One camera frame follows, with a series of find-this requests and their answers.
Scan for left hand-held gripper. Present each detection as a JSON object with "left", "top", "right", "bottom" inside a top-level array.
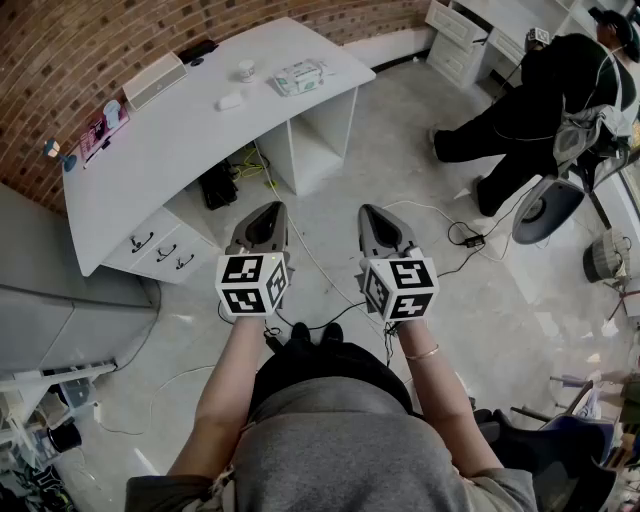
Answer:
[{"left": 214, "top": 201, "right": 293, "bottom": 319}]

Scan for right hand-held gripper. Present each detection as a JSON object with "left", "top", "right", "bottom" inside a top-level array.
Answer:
[{"left": 358, "top": 203, "right": 440, "bottom": 322}]

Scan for white green wet wipe pack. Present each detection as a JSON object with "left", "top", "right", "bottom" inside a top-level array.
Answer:
[{"left": 272, "top": 58, "right": 337, "bottom": 98}]

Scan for person's right forearm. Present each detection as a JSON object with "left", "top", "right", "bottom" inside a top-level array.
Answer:
[{"left": 397, "top": 319, "right": 504, "bottom": 484}]

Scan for person's left forearm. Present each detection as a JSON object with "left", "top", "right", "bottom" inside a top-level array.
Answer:
[{"left": 167, "top": 317, "right": 269, "bottom": 476}]

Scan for black bag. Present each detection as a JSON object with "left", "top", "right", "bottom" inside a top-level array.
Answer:
[{"left": 198, "top": 162, "right": 240, "bottom": 211}]

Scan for white desk drawer unit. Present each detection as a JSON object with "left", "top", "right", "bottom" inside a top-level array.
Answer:
[{"left": 99, "top": 207, "right": 221, "bottom": 285}]

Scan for person's black trousers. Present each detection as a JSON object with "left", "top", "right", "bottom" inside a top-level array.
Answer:
[{"left": 247, "top": 337, "right": 416, "bottom": 426}]

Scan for grey swivel chair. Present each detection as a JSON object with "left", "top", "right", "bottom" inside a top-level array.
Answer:
[{"left": 512, "top": 172, "right": 587, "bottom": 246}]

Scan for white rectangular box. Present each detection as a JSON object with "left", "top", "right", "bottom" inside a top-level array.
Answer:
[{"left": 122, "top": 51, "right": 189, "bottom": 112}]

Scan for black and white pen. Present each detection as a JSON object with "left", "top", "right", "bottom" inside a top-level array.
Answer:
[{"left": 82, "top": 142, "right": 111, "bottom": 170}]

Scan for black oblong case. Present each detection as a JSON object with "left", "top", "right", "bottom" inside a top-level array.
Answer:
[{"left": 178, "top": 39, "right": 220, "bottom": 65}]

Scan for white handheld fan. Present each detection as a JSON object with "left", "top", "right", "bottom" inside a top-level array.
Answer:
[{"left": 102, "top": 99, "right": 125, "bottom": 129}]

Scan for pink box with bottle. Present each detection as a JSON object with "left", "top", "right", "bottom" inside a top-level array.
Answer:
[{"left": 79, "top": 112, "right": 132, "bottom": 161}]

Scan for white dresser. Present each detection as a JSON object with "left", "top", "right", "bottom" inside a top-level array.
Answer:
[{"left": 424, "top": 0, "right": 536, "bottom": 90}]

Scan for grey cabinet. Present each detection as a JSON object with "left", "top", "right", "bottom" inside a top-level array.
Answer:
[{"left": 0, "top": 182, "right": 161, "bottom": 374}]

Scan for person's grey shirt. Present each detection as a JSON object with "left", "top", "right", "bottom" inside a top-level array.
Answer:
[{"left": 124, "top": 377, "right": 539, "bottom": 512}]

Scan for grey woven basket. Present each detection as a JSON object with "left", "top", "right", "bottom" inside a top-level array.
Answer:
[{"left": 582, "top": 228, "right": 634, "bottom": 284}]

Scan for small blue desk lamp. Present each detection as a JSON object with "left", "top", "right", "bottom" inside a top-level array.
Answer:
[{"left": 42, "top": 138, "right": 79, "bottom": 174}]

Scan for white metal rack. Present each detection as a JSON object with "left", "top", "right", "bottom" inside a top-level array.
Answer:
[{"left": 0, "top": 360, "right": 119, "bottom": 466}]

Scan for blue chair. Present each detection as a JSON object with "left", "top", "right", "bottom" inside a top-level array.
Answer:
[{"left": 474, "top": 394, "right": 621, "bottom": 512}]

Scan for yellow-green cable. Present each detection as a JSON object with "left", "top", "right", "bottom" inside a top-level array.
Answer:
[{"left": 233, "top": 144, "right": 269, "bottom": 180}]

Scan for white floor cable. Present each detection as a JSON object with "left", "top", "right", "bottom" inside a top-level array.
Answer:
[{"left": 259, "top": 144, "right": 509, "bottom": 314}]

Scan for black power adapter with cable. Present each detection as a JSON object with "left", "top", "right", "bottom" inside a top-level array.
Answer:
[{"left": 447, "top": 219, "right": 489, "bottom": 249}]

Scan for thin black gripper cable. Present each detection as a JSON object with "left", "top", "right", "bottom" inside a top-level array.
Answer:
[{"left": 379, "top": 322, "right": 401, "bottom": 369}]

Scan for gold bracelet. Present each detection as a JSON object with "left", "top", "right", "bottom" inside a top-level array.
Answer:
[{"left": 403, "top": 342, "right": 441, "bottom": 361}]

